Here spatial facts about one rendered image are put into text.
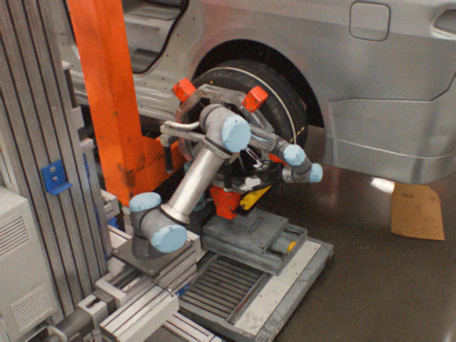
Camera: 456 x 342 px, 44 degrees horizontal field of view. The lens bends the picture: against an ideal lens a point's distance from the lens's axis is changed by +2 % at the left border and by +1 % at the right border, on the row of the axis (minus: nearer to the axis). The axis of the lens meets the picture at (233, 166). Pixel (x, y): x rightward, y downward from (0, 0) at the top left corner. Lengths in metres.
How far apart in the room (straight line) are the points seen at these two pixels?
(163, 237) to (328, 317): 1.34
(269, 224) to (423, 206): 1.11
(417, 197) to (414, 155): 1.36
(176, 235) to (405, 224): 2.02
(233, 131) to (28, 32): 0.69
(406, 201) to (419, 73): 1.58
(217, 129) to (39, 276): 0.76
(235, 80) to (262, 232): 0.94
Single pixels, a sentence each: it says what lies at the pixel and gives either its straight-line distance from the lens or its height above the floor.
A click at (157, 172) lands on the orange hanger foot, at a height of 0.61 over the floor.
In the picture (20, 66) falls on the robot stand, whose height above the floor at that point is 1.61.
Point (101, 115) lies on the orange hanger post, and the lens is 2.75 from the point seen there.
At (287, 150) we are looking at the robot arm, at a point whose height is 1.10.
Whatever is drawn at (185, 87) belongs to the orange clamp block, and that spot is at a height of 1.10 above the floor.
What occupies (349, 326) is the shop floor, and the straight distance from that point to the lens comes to 3.01.
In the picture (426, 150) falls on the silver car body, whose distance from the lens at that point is 2.58.
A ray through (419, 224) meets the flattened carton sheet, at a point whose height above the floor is 0.01.
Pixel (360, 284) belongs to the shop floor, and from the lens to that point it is 3.23.
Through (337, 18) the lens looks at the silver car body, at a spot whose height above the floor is 1.46.
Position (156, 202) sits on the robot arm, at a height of 1.05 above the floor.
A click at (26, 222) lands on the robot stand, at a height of 1.16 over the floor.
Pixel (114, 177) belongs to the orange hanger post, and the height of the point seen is 0.69.
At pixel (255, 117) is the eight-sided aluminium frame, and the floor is 1.03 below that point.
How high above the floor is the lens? 2.20
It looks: 32 degrees down
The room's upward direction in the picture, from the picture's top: 3 degrees counter-clockwise
